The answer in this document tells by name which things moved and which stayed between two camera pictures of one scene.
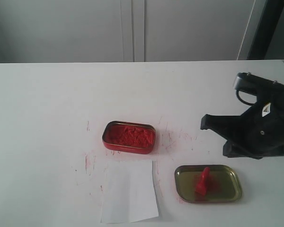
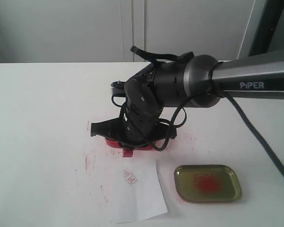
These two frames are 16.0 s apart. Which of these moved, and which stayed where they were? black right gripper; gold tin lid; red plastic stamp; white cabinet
Moved: red plastic stamp; black right gripper
Stayed: gold tin lid; white cabinet
